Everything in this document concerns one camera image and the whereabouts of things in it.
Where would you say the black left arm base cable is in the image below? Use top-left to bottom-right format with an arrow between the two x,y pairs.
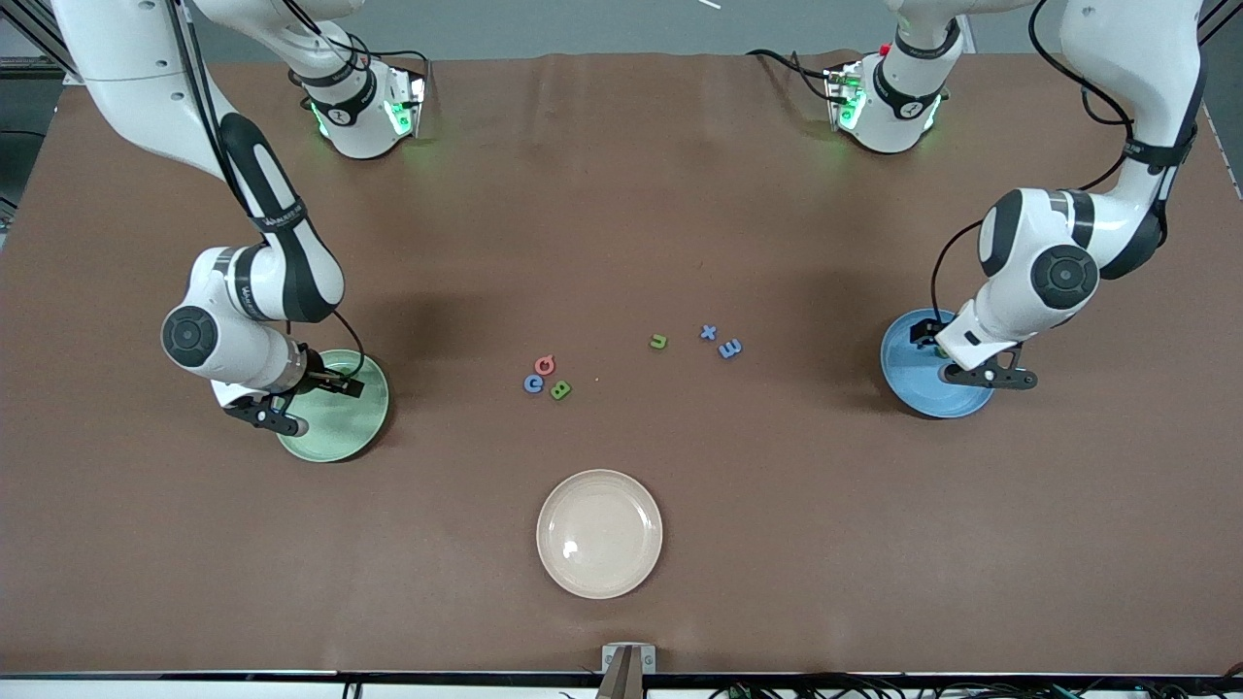
744,47 -> 838,106

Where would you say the tan camera support post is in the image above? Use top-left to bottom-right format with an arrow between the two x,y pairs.
594,649 -> 646,699

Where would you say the beige plate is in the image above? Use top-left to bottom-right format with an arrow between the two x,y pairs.
536,469 -> 664,600

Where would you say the white table edge rail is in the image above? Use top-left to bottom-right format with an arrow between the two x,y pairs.
0,670 -> 1243,699

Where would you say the grey metal mount bracket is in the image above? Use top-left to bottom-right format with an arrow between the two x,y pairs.
601,643 -> 657,675

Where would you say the black right arm base cable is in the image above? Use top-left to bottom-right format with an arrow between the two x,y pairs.
287,0 -> 430,93

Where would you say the brown table cover sheet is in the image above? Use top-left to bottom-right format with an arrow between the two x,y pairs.
0,50 -> 1243,677

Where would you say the green plate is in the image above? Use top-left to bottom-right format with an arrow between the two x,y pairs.
276,349 -> 390,464

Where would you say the aluminium frame post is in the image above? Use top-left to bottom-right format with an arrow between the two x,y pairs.
0,0 -> 81,87

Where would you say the blue plate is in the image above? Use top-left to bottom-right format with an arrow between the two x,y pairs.
880,308 -> 999,420

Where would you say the black arm base cable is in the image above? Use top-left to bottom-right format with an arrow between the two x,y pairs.
744,47 -> 838,106
287,0 -> 430,93

